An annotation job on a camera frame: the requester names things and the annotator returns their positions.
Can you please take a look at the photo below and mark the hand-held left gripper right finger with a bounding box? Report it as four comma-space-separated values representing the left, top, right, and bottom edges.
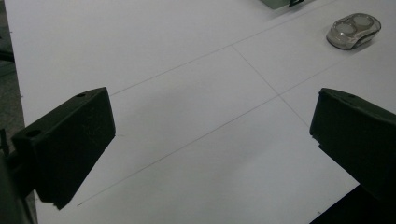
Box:
309, 87, 396, 202

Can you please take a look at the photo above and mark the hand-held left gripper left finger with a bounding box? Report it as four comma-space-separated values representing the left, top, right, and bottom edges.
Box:
10, 87, 117, 211

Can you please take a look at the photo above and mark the clear oval earbud case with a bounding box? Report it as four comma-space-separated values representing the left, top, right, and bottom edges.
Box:
325, 12, 382, 50

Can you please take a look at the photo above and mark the grey-green box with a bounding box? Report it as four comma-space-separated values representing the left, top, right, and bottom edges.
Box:
261, 0, 306, 10

